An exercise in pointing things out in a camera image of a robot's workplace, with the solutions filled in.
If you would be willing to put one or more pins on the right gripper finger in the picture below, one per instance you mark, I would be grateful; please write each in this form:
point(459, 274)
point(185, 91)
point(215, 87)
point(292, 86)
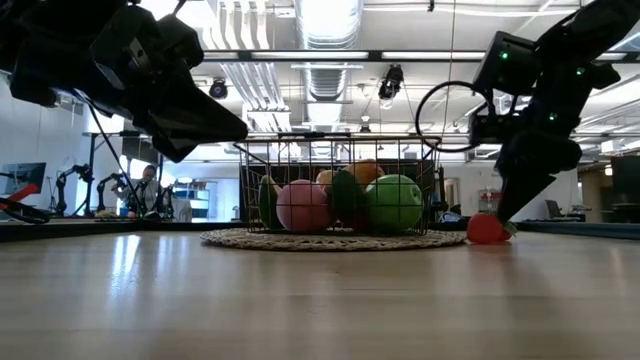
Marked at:
point(520, 192)

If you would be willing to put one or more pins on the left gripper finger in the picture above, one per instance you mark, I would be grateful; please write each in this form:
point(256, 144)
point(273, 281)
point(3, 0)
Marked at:
point(172, 150)
point(185, 115)

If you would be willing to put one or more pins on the red strawberry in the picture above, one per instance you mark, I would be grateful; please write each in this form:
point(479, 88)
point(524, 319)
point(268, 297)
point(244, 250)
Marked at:
point(484, 229)

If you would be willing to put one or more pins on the watermelon slice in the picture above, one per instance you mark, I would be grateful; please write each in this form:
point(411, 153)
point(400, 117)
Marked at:
point(267, 205)

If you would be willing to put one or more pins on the green apple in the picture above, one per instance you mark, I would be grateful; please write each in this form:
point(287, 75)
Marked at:
point(395, 202)

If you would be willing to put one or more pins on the pink peach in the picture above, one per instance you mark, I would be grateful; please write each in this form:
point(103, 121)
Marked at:
point(302, 205)

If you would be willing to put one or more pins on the orange bell pepper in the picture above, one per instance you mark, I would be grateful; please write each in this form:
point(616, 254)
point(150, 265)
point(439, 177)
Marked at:
point(365, 172)

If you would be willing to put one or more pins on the dark green avocado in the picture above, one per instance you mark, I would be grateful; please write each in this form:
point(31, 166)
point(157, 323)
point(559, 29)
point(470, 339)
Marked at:
point(346, 197)

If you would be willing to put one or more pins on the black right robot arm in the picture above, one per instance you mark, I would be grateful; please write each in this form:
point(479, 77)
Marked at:
point(600, 25)

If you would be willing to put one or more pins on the black background robot arm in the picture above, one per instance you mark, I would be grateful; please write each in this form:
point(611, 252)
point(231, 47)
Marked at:
point(101, 192)
point(61, 195)

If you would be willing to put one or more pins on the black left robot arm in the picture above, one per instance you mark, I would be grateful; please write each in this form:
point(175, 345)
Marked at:
point(10, 25)

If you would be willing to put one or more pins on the office chair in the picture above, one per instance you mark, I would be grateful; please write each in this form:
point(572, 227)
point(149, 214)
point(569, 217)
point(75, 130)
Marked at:
point(552, 207)

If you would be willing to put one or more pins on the black round ceiling fixture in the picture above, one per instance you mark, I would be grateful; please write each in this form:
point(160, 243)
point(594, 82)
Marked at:
point(218, 90)

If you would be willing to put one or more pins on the person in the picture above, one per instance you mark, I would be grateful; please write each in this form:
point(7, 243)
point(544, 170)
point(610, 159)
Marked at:
point(147, 192)

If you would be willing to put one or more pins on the dark cabinet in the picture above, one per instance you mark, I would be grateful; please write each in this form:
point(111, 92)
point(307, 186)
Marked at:
point(625, 185)

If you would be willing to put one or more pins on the background monitor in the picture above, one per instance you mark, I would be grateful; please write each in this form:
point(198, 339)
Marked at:
point(30, 172)

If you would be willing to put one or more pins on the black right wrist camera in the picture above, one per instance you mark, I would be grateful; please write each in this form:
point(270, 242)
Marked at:
point(505, 65)

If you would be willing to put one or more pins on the background robot station frame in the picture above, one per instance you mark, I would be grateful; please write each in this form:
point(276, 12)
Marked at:
point(91, 165)

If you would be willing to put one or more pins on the black overhead camera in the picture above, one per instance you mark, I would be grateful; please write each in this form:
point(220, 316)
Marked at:
point(392, 80)

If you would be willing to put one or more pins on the silver ceiling ventilation duct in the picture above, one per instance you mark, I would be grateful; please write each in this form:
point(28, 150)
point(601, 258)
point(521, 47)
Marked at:
point(327, 30)

